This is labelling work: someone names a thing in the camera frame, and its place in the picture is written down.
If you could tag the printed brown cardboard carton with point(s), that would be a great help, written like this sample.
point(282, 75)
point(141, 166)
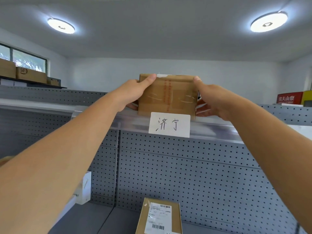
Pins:
point(31, 75)

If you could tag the large plain cardboard carton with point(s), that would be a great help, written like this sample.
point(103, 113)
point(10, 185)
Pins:
point(7, 69)

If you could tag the red printed carton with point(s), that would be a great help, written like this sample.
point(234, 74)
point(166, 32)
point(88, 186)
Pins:
point(289, 97)

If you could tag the person's right forearm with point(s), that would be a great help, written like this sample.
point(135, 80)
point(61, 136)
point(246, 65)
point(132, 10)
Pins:
point(275, 148)

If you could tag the dark slotted upright post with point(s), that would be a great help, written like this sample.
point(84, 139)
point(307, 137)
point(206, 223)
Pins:
point(117, 168)

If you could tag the person's right hand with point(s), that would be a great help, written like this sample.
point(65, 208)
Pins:
point(217, 102)

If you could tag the taped brown cardboard box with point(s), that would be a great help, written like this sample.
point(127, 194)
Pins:
point(158, 216)
point(168, 99)

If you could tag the window with dark frame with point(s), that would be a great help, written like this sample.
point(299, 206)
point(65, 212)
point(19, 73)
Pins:
point(26, 59)

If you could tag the white carton box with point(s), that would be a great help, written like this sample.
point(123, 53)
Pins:
point(85, 190)

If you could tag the white flat package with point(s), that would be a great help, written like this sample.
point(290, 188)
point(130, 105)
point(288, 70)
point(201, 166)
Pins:
point(69, 207)

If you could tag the round ceiling lamp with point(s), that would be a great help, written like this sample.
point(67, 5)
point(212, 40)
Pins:
point(269, 21)
point(61, 25)

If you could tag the grey pegboard back panel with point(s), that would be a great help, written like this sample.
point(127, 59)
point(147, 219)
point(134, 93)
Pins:
point(195, 182)
point(104, 173)

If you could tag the grey metal shelf board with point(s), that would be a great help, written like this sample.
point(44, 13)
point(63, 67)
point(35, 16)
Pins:
point(83, 219)
point(122, 224)

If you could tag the yellow display cabinet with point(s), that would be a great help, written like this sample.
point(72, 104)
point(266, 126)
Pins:
point(307, 95)

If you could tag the grey shelf with clear rail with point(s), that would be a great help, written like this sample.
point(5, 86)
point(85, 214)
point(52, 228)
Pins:
point(131, 122)

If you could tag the white handwritten paper label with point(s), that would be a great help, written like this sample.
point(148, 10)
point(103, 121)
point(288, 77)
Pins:
point(169, 125)

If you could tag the person's left hand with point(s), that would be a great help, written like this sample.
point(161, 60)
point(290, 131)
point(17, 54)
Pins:
point(129, 95)

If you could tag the dark distant shelf board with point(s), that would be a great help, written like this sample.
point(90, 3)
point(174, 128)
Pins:
point(29, 84)

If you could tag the small dark cardboard carton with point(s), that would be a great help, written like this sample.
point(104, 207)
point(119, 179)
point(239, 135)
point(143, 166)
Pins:
point(53, 82)

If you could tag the person's left forearm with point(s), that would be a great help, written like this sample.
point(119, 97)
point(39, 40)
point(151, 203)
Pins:
point(53, 163)

